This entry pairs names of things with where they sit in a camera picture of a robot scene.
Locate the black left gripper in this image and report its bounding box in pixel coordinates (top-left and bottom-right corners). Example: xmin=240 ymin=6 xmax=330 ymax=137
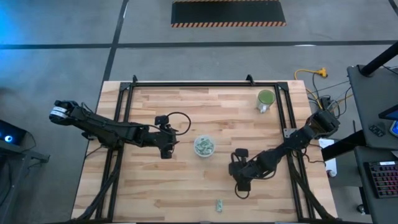
xmin=145 ymin=114 xmax=180 ymax=159

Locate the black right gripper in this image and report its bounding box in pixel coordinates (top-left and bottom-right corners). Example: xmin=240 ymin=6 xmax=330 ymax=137
xmin=229 ymin=148 xmax=265 ymax=192

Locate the green white mug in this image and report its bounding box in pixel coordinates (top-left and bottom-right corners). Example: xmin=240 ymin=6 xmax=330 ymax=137
xmin=256 ymin=89 xmax=277 ymax=114

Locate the white box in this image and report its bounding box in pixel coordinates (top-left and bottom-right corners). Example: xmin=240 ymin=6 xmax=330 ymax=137
xmin=318 ymin=138 xmax=338 ymax=179

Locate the black desk support bar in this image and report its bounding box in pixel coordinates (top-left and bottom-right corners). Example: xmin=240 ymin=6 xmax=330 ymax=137
xmin=321 ymin=129 xmax=368 ymax=162

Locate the dark grey keyboard desk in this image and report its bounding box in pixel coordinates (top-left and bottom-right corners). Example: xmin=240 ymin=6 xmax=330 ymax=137
xmin=354 ymin=146 xmax=398 ymax=224

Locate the black hazard-striped floor mat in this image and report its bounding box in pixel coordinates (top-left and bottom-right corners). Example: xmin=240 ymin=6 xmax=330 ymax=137
xmin=170 ymin=0 xmax=287 ymax=29

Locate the black metal stand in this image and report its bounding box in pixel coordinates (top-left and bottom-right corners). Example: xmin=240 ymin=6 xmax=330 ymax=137
xmin=0 ymin=136 xmax=51 ymax=224

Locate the small black controller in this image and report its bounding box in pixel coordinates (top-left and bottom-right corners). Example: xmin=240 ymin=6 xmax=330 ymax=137
xmin=368 ymin=124 xmax=387 ymax=138

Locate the backlit black keyboard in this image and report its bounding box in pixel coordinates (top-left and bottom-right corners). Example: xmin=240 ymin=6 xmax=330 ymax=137
xmin=363 ymin=160 xmax=398 ymax=199

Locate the black computer with blue light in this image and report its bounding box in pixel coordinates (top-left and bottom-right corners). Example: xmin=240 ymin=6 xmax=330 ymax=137
xmin=0 ymin=119 xmax=28 ymax=147

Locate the blue lit screen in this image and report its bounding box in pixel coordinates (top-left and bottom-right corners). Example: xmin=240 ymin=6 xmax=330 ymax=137
xmin=378 ymin=104 xmax=398 ymax=138

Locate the black round pole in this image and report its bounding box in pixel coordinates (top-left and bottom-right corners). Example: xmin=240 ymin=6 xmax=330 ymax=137
xmin=359 ymin=41 xmax=398 ymax=77

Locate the black left wrist camera cable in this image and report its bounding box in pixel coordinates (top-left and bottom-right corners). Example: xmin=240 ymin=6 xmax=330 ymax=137
xmin=166 ymin=111 xmax=192 ymax=136

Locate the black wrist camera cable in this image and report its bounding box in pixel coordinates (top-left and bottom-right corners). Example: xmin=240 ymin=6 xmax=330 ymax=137
xmin=166 ymin=111 xmax=192 ymax=136
xmin=234 ymin=182 xmax=251 ymax=200

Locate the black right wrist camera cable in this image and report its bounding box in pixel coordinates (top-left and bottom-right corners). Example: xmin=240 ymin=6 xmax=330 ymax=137
xmin=234 ymin=182 xmax=251 ymax=200

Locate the black aluminium table frame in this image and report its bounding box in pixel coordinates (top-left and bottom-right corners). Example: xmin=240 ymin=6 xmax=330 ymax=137
xmin=73 ymin=74 xmax=335 ymax=224

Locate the yellow extension cord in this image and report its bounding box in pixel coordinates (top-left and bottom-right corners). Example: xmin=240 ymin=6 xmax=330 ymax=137
xmin=294 ymin=67 xmax=329 ymax=108

